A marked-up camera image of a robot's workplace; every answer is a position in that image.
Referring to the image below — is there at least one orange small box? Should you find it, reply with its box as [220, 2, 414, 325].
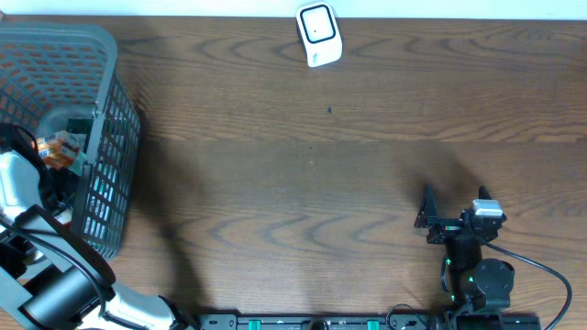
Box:
[37, 130, 83, 169]

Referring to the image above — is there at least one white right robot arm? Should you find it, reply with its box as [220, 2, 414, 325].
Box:
[415, 185, 515, 330]

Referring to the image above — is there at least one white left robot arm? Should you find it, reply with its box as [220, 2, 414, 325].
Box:
[1, 124, 200, 329]

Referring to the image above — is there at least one white barcode scanner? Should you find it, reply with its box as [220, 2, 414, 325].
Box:
[295, 2, 343, 68]

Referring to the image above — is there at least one green white flat package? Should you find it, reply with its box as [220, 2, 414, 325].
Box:
[66, 118, 94, 136]

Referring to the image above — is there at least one grey plastic basket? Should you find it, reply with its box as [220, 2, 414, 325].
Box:
[1, 22, 141, 260]

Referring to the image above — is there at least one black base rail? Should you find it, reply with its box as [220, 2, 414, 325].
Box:
[198, 311, 541, 330]

